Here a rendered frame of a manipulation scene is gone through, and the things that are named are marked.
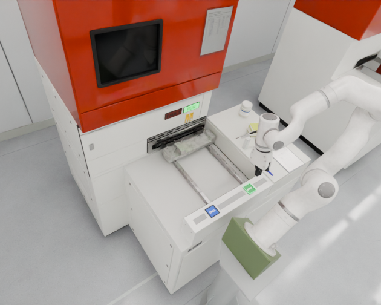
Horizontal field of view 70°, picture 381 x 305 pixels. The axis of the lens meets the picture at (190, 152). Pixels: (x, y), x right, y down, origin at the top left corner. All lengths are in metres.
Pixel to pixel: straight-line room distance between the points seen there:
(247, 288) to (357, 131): 0.84
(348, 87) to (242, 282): 0.97
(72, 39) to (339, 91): 1.03
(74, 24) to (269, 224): 1.08
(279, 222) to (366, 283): 1.62
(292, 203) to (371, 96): 0.52
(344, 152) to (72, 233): 1.99
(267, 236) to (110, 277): 1.32
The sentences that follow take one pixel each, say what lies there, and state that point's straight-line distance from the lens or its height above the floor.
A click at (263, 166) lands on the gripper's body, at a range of 1.33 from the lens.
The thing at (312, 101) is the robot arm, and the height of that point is 1.51.
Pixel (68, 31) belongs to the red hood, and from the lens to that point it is 1.07.
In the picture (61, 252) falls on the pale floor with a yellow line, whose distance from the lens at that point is 2.40.
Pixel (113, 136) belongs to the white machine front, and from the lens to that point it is 1.49.
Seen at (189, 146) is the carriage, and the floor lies 0.88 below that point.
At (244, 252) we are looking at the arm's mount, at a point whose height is 0.93.
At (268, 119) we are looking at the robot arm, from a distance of 1.20.
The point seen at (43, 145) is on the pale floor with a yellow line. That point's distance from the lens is 3.09.
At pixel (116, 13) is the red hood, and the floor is 1.72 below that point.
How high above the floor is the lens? 2.14
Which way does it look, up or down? 47 degrees down
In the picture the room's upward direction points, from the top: 11 degrees clockwise
